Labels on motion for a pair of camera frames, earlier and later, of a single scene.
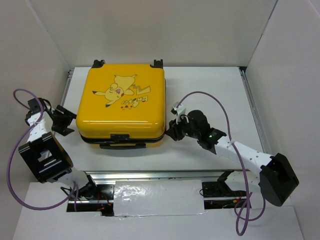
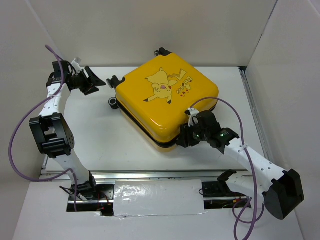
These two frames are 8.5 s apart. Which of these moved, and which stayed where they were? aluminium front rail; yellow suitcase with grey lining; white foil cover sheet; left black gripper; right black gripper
Moved: right black gripper; yellow suitcase with grey lining; left black gripper
Stayed: white foil cover sheet; aluminium front rail
